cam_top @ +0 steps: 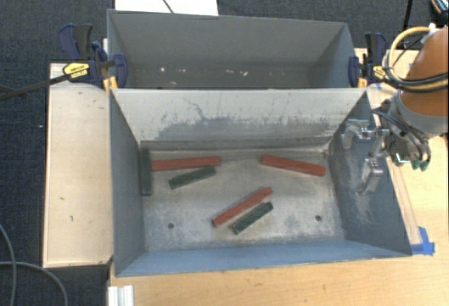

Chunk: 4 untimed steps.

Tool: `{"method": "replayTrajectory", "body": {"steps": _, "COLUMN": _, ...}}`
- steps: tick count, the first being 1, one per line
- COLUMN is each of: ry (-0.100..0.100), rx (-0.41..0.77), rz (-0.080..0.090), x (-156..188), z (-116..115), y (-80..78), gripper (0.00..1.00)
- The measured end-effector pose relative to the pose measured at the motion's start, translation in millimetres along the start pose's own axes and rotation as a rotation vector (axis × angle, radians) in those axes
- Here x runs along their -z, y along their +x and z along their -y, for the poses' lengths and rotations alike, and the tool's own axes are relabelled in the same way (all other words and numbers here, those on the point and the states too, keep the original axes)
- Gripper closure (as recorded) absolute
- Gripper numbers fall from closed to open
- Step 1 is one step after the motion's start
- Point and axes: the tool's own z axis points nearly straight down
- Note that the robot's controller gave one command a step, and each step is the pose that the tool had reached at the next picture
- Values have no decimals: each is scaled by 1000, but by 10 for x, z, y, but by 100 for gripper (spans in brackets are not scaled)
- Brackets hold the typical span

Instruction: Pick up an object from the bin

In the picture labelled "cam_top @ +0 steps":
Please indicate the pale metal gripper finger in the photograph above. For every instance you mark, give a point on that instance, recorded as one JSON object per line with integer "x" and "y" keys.
{"x": 351, "y": 129}
{"x": 372, "y": 172}

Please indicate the red-brown flat block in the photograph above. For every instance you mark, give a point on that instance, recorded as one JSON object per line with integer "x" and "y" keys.
{"x": 242, "y": 206}
{"x": 186, "y": 163}
{"x": 293, "y": 165}

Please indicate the grey metal bin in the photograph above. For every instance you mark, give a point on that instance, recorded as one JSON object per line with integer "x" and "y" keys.
{"x": 245, "y": 129}

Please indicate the pale wood flat board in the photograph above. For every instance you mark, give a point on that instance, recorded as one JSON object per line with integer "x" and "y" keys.
{"x": 77, "y": 171}

